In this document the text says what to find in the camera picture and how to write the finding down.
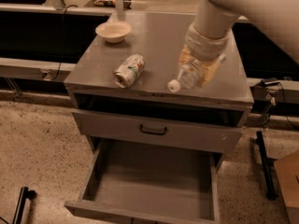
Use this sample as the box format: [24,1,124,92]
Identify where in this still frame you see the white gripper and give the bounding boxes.
[178,23,229,87]

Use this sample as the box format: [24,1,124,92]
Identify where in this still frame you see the clear plastic water bottle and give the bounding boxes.
[167,53,228,94]

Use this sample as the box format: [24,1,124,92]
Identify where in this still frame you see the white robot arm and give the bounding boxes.
[178,0,299,87]

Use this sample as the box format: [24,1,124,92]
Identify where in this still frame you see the grey drawer cabinet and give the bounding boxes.
[64,11,253,165]

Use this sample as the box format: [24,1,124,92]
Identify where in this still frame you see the grey upper drawer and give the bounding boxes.
[73,109,242,153]

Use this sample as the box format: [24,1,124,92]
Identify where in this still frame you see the open grey lower drawer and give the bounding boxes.
[64,139,220,224]

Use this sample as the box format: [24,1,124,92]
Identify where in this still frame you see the green white soda can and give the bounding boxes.
[113,54,145,89]

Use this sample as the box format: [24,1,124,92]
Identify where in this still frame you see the cream ceramic bowl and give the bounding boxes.
[95,21,132,44]

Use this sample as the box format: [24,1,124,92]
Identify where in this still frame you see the black metal stand leg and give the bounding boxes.
[256,131,278,201]

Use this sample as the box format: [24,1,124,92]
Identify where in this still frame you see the brown cardboard box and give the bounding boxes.
[275,151,299,224]

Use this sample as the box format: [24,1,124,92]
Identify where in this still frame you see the black drawer handle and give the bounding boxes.
[139,124,167,135]

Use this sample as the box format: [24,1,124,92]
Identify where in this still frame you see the black hanging cable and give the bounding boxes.
[50,4,80,82]

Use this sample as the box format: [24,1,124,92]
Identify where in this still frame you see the black handle bottom left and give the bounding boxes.
[12,187,36,224]

